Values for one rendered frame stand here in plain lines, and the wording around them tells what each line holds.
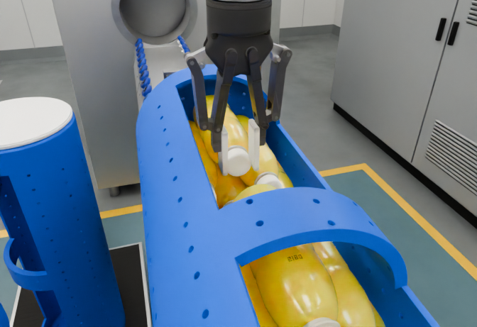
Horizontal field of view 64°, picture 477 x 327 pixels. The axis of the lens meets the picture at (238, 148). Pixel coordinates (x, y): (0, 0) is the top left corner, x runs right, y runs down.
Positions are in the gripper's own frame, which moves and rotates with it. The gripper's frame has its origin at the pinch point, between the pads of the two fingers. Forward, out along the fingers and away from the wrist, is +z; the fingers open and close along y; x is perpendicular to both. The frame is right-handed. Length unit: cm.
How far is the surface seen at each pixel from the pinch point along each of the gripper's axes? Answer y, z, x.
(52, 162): 35, 24, -43
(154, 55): 4, 27, -131
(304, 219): -0.8, -4.0, 20.0
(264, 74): -31, 20, -78
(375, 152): -148, 119, -155
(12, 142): 42, 16, -41
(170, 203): 10.7, 0.7, 8.6
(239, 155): -0.1, 1.1, 0.2
